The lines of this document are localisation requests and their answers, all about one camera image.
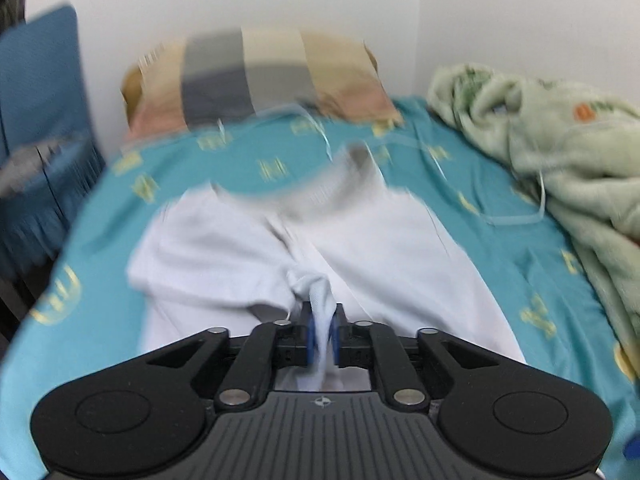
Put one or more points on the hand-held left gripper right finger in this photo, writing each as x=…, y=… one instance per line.
x=336, y=342

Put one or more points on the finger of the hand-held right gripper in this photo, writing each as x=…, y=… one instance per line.
x=633, y=446

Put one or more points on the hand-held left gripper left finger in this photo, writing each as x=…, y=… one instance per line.
x=310, y=342

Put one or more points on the white shirt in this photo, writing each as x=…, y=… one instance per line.
x=400, y=270

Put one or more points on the bed with teal printed sheet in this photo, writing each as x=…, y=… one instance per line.
x=505, y=260

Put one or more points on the checkered pillow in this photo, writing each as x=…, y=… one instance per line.
x=280, y=75

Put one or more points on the pale green fleece blanket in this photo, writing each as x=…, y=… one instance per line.
x=575, y=150

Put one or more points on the brown pillow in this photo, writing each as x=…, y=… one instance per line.
x=132, y=95

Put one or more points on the grey cloth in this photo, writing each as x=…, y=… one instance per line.
x=35, y=165

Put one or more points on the blue covered chair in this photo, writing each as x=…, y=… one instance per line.
x=40, y=85

